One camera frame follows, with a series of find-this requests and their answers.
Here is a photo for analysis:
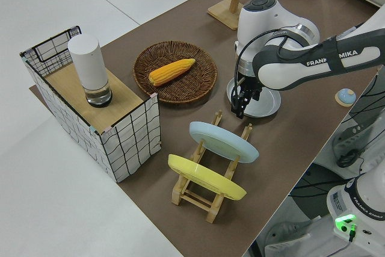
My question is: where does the yellow plate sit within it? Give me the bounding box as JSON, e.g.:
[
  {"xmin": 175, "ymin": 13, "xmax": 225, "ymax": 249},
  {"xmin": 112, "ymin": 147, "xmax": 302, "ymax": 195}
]
[{"xmin": 167, "ymin": 153, "xmax": 248, "ymax": 201}]

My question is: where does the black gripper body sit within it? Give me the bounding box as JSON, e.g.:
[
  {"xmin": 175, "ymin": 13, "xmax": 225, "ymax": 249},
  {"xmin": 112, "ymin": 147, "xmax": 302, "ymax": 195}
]
[{"xmin": 236, "ymin": 72, "xmax": 263, "ymax": 98}]

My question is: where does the blue dome on wooden base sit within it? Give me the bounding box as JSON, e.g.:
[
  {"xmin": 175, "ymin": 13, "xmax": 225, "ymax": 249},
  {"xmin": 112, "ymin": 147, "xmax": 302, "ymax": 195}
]
[{"xmin": 335, "ymin": 88, "xmax": 357, "ymax": 108}]

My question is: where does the brown wicker basket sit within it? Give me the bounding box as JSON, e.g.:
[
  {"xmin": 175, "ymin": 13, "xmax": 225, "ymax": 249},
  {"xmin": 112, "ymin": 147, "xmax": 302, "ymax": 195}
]
[{"xmin": 132, "ymin": 40, "xmax": 218, "ymax": 107}]

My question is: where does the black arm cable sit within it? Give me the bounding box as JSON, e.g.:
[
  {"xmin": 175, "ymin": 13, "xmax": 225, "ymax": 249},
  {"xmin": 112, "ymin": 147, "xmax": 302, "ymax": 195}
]
[{"xmin": 233, "ymin": 28, "xmax": 291, "ymax": 110}]

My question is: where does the wooden plate rack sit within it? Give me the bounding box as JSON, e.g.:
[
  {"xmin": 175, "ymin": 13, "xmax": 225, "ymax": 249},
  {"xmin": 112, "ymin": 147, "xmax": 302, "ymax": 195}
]
[{"xmin": 171, "ymin": 110, "xmax": 253, "ymax": 224}]

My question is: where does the grid patterned wooden shelf box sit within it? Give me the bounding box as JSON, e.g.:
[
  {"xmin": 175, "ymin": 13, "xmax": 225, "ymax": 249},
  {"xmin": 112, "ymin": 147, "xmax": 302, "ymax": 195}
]
[{"xmin": 19, "ymin": 25, "xmax": 162, "ymax": 183}]

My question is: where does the wooden mug tree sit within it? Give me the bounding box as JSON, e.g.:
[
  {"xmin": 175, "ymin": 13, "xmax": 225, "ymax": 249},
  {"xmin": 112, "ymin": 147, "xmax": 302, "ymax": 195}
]
[{"xmin": 207, "ymin": 0, "xmax": 261, "ymax": 31}]

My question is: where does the gray plate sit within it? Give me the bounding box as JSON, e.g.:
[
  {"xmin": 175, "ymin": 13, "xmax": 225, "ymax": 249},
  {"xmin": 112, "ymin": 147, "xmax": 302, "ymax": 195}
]
[{"xmin": 226, "ymin": 78, "xmax": 282, "ymax": 119}]

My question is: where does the yellow corn cob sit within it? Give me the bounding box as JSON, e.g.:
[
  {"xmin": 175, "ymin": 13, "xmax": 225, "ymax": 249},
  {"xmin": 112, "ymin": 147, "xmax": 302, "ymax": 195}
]
[{"xmin": 149, "ymin": 58, "xmax": 196, "ymax": 87}]

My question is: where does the light blue plate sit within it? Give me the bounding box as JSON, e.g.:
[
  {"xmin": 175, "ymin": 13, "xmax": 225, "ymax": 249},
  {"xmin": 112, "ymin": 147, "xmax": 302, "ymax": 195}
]
[{"xmin": 189, "ymin": 120, "xmax": 260, "ymax": 164}]

